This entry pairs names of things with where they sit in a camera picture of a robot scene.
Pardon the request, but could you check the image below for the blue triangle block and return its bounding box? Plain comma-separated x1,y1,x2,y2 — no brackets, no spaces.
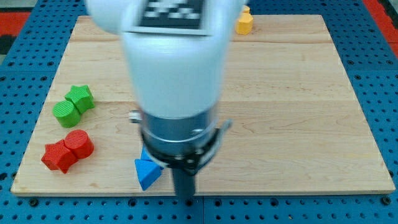
134,159,163,191

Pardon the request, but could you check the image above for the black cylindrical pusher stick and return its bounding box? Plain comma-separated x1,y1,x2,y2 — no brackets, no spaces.
172,169,195,199

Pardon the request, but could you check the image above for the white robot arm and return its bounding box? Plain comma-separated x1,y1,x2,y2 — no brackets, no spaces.
85,0,244,198

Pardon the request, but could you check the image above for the yellow block behind arm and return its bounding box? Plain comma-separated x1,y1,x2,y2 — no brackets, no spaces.
243,5,251,14

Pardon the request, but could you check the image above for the green cylinder block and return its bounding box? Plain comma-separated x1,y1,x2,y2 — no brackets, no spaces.
52,100,80,128

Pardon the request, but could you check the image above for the blue cube block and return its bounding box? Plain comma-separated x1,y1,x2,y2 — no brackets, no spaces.
140,146,152,162

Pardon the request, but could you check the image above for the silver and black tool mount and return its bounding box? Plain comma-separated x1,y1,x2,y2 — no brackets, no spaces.
129,106,233,175

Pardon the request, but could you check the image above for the red cylinder block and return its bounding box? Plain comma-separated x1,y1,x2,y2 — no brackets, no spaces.
64,129,94,159

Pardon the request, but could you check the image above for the yellow hexagon block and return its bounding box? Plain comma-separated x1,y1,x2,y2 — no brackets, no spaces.
235,13,254,35

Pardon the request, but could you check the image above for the black white fiducial marker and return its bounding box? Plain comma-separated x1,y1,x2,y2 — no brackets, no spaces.
130,0,208,36

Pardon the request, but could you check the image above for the red star block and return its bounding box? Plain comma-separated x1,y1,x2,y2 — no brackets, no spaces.
41,140,78,174

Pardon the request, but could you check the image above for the green star block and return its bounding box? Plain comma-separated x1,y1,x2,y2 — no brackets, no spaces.
65,85,95,114

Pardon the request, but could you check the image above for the wooden board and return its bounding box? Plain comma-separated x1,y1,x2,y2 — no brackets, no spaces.
11,14,396,197

